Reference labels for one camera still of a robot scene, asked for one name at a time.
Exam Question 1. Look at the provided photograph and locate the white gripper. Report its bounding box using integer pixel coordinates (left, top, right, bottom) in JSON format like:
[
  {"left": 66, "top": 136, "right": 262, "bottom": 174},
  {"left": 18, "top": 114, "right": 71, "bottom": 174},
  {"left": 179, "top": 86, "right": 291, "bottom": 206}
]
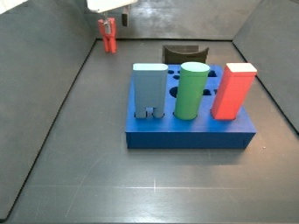
[{"left": 87, "top": 0, "right": 138, "bottom": 35}]

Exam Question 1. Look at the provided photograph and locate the light blue two prong block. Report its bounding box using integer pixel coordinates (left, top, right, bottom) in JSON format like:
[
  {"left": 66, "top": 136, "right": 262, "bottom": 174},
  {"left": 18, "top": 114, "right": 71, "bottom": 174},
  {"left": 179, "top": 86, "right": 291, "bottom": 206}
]
[{"left": 134, "top": 63, "right": 169, "bottom": 118}]

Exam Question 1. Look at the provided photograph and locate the blue shape sorting board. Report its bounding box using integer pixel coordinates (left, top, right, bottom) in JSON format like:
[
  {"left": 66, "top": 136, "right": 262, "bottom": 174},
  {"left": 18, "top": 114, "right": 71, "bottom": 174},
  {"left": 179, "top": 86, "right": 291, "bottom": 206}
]
[{"left": 126, "top": 62, "right": 257, "bottom": 149}]

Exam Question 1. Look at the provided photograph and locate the black curved holder stand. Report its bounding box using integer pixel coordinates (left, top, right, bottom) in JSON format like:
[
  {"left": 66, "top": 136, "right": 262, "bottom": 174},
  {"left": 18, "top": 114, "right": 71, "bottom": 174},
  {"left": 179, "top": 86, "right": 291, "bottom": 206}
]
[{"left": 163, "top": 45, "right": 210, "bottom": 64}]

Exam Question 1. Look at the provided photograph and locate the green cylinder block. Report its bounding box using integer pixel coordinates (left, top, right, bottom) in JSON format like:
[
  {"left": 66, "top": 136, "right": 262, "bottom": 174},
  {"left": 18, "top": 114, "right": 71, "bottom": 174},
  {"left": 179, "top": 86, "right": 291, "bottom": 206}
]
[{"left": 174, "top": 62, "right": 211, "bottom": 120}]

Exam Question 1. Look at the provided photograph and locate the red square prism block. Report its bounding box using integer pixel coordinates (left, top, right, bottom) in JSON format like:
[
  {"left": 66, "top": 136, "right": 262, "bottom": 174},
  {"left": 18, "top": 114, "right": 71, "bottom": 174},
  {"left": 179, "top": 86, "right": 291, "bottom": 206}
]
[{"left": 211, "top": 63, "right": 258, "bottom": 120}]

